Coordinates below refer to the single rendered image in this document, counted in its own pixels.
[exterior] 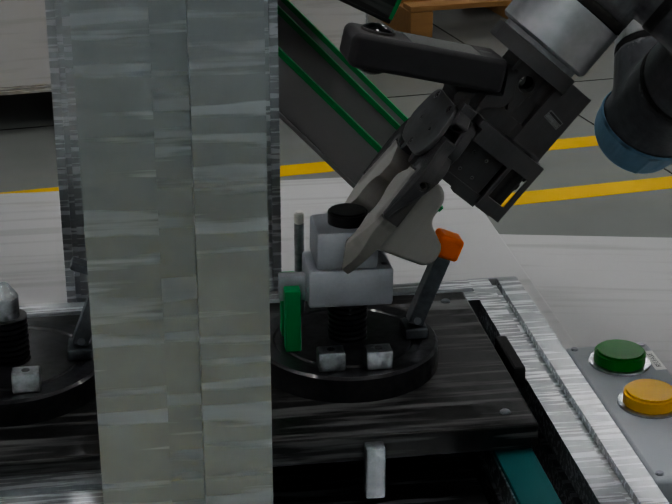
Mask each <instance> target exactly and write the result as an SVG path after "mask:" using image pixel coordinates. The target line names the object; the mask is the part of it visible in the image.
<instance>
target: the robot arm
mask: <svg viewBox="0 0 672 504"><path fill-rule="evenodd" d="M505 15H506V16H507V17H508V19H507V20H506V22H505V21H504V20H502V19H501V18H500V20H499V21H498V22H497V23H496V24H495V26H494V27H493V28H492V29H491V30H490V33H491V34H492V35H493V36H495V37H496V38H497V39H498V40H499V41H500V42H501V43H502V44H504V45H505V46H506V47H507V48H508V51H507V52H506V53H505V54H504V55H503V57H501V56H500V55H498V54H497V53H496V52H495V51H493V50H492V49H491V48H485V47H480V46H475V45H469V44H464V43H459V42H454V41H448V40H443V39H438V38H432V37H427V36H422V35H416V34H411V33H406V32H400V31H395V30H392V29H391V28H390V27H388V26H387V25H385V24H382V23H378V22H370V23H366V24H358V23H353V22H351V23H348V24H346V25H345V27H344V30H343V35H342V39H341V44H340V52H341V54H342V55H343V56H344V57H345V59H346V60H347V61H348V63H349V64H350V65H351V66H352V67H355V68H357V69H359V70H360V71H362V72H364V73H367V74H372V75H376V74H381V73H388V74H393V75H399V76H404V77H410V78H415V79H421V80H426V81H432V82H437V83H443V84H444V86H443V88H442V89H437V90H435V91H434V92H432V93H431V94H430V95H429V96H428V97H427V98H426V99H425V100H424V101H423V102H422V103H421V104H420V105H419V106H418V107H417V109H416V110H415V111H414V112H413V114H412V115H411V116H410V118H408V119H407V120H406V121H405V122H404V123H403V124H402V125H401V126H400V127H399V128H398V129H397V130H396V131H395V132H394V133H393V135H392V136H391V137H390V138H389V139H388V140H387V142H386V143H385V144H384V146H383V147H382V148H381V150H380V151H379V152H378V154H377V155H376V156H375V158H374V159H373V160H372V162H371V163H370V165H369V166H368V167H367V169H366V170H365V171H364V173H363V176H362V178H361V179H360V180H359V182H358V183H357V184H356V186H355V187H354V189H353V190H352V192H351V193H350V195H349V197H348V198H347V200H346V202H345V203H353V204H358V205H361V206H363V207H365V208H366V209H367V210H368V214H367V215H366V217H365V218H364V220H363V222H362V223H361V225H360V226H359V228H358V229H357V230H356V231H355V232H354V233H353V234H352V235H351V236H350V237H349V238H348V239H347V240H346V244H345V250H344V256H343V262H342V268H341V269H342V270H343V271H344V272H346V273H347V274H349V273H351V272H352V271H353V270H355V269H356V268H357V267H358V266H360V265H361V264H362V263H363V262H364V261H366V260H367V259H368V258H369V257H370V256H371V255H372V254H373V253H374V252H375V251H376V250H381V251H384V252H387V253H389V254H392V255H395V256H397V257H400V258H403V259H405V260H408V261H411V262H413V263H416V264H419V265H428V264H431V263H432V262H434V261H435V260H436V259H437V257H438V256H439V254H440V252H441V243H440V241H439V239H438V237H437V235H436V233H435V231H434V228H433V226H432V220H433V218H434V216H435V214H436V213H437V211H438V210H439V208H440V207H441V206H442V204H443V201H444V191H443V189H442V187H441V186H440V185H439V184H438V183H439V182H440V181H441V180H442V179H443V180H444V181H445V182H447V183H448V184H449V185H450V186H451V187H450V188H451V189H452V191H453V192H454V193H455V194H457V195H458V196H459V197H460V198H462V199H463V200H464V201H466V202H467V203H468V204H469V205H471V206H472V207H473V206H474V205H475V206H476V207H477V208H478V209H480V210H481V211H482V212H484V213H485V214H486V215H487V216H490V217H491V218H492V219H494V220H495V221H496V222H499V221H500V219H501V218H502V217H503V216H504V215H505V214H506V213H507V211H508V210H509V209H510V208H511V207H512V206H513V205H514V203H515V202H516V201H517V200H518V199H519V198H520V197H521V195H522V194H523V193H524V192H525V191H526V190H527V188H528V187H529V186H530V185H531V184H532V183H533V182H534V180H535V179H536V178H537V177H538V176H539V175H540V174H541V172H542V171H543V170H544V168H543V167H542V166H541V165H540V164H539V160H540V159H541V158H542V157H543V155H544V154H545V153H546V152H547V151H548V150H549V149H550V147H551V146H552V145H553V144H554V143H555V142H556V140H557V139H558V138H559V137H560V136H561V135H562V134H563V132H564V131H565V130H566V129H567V128H568V127H569V126H570V124H571V123H572V122H573V121H574V120H575V119H576V117H577V116H578V115H579V114H580V113H581V112H582V111H583V109H584V108H585V107H586V106H587V105H588V104H589V103H590V101H591V100H590V99H589V98H588V97H587V96H586V95H584V94H583V93H582V92H581V91H580V90H579V89H578V88H577V87H575V86H574V85H573V83H574V82H575V81H574V80H573V79H572V78H571V77H572V76H573V75H574V74H576V75H577V76H578V77H582V76H584V75H585V74H586V73H587V72H588V70H589V69H590V68H591V67H592V66H593V65H594V64H595V62H596V61H597V60H598V59H599V58H600V57H601V56H602V54H603V53H604V52H605V51H606V50H607V49H608V47H609V46H610V45H611V44H612V43H613V42H614V41H615V43H614V75H613V89H612V91H611V92H609V93H608V94H607V95H606V96H605V98H604V99H603V101H602V104H601V107H600V108H599V110H598V112H597V115H596V118H595V124H594V130H595V136H596V140H597V142H598V145H599V147H600V149H601V150H602V152H603V153H604V154H605V156H606V157H607V158H608V159H609V160H610V161H611V162H613V163H614V164H615V165H617V166H618V167H620V168H622V169H624V170H626V171H629V172H633V173H635V174H636V173H639V174H647V173H653V172H657V171H659V170H661V169H663V168H665V167H666V166H669V165H670V164H672V0H513V1H512V2H511V3H510V4H509V5H508V7H507V8H506V9H505ZM523 77H524V79H523V80H522V81H521V82H519V81H520V80H521V79H522V78H523ZM525 181H526V182H525ZM521 182H525V183H524V184H523V185H522V186H521V187H520V188H519V190H518V191H517V192H516V193H515V194H514V195H513V196H512V198H511V199H510V200H509V201H508V202H507V203H506V204H505V206H504V207H502V206H501V205H502V203H503V202H504V201H505V200H506V199H507V198H508V196H509V195H510V194H511V193H512V192H513V191H514V190H516V189H517V188H518V187H519V186H520V183H521Z"/></svg>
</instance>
